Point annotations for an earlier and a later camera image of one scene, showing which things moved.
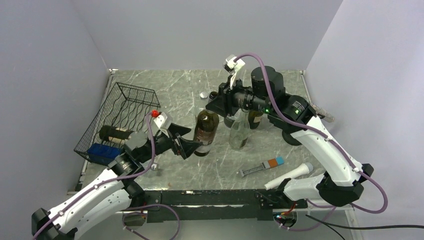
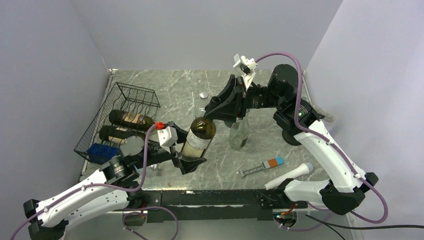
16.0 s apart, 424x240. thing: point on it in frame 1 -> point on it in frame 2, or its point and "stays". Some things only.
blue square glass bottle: [103, 154] stays
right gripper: [224, 103] stays
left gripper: [188, 147] -> [187, 164]
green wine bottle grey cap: [205, 130] -> [131, 120]
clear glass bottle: [240, 132] stays
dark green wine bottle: [116, 135] stays
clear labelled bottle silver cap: [229, 120] stays
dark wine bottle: [254, 118] -> [199, 137]
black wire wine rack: [127, 109] stays
